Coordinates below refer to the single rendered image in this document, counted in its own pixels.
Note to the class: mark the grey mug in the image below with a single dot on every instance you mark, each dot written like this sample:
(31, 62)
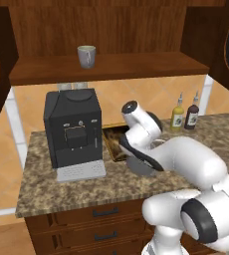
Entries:
(86, 57)

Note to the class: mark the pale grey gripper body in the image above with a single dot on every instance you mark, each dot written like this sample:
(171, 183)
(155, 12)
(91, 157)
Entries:
(139, 167)

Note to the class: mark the open wooden wall cabinet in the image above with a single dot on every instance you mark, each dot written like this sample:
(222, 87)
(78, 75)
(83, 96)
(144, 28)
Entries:
(106, 36)

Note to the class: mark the wooden drawer front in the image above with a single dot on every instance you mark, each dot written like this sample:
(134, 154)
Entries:
(96, 249)
(76, 237)
(73, 214)

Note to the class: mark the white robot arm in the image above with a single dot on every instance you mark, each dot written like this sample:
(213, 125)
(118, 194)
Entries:
(192, 159)

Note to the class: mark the yellow oil bottle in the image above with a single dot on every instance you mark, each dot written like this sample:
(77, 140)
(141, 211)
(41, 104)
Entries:
(177, 118)

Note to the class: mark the dark patterned tray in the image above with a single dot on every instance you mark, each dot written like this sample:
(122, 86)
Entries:
(113, 141)

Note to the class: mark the black coffee machine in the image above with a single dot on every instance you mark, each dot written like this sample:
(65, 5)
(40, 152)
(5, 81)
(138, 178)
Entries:
(72, 129)

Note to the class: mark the dark sauce bottle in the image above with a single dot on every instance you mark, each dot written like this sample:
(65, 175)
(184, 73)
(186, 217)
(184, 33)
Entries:
(191, 116)

